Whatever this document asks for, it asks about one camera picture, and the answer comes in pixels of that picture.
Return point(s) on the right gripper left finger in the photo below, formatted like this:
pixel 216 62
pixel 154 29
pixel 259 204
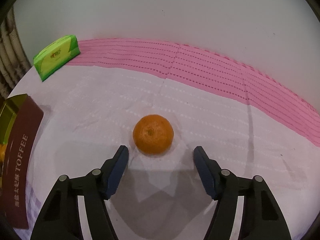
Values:
pixel 59 216

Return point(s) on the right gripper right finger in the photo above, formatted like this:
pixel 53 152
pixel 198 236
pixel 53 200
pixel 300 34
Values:
pixel 262 217

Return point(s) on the orange mandarin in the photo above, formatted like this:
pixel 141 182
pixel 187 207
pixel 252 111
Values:
pixel 153 134

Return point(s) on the yellow-orange mandarin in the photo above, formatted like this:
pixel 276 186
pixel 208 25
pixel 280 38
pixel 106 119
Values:
pixel 2 152

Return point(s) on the pink purple checked tablecloth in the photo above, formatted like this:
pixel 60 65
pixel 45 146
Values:
pixel 246 121

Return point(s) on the gold rectangular tin tray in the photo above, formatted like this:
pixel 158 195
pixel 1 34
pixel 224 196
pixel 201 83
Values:
pixel 20 121

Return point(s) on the green tissue box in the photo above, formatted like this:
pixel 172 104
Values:
pixel 54 56

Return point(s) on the beige pleated curtain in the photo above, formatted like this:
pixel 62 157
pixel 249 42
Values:
pixel 14 62

